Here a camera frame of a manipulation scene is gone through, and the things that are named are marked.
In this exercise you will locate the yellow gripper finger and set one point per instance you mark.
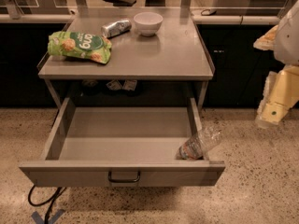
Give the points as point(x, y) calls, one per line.
point(266, 41)
point(280, 94)

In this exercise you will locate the clear plastic water bottle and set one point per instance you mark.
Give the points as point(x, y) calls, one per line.
point(197, 146)

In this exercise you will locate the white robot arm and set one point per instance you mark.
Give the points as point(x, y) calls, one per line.
point(286, 48)

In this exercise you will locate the grey metal counter table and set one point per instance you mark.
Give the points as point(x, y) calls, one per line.
point(175, 53)

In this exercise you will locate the open grey drawer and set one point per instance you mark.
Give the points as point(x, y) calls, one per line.
point(85, 143)

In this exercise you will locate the white ceramic bowl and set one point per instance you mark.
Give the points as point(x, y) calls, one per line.
point(148, 23)

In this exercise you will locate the white paper label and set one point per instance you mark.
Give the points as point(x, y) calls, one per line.
point(129, 85)
point(114, 85)

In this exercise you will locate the silver drink can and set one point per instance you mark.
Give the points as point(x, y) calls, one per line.
point(116, 28)

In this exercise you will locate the black chair seat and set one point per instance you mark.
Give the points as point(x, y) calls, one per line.
point(121, 3)

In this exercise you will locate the green chip bag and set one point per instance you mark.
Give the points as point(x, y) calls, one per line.
point(79, 45)

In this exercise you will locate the black drawer handle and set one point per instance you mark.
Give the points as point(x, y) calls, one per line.
point(123, 177)

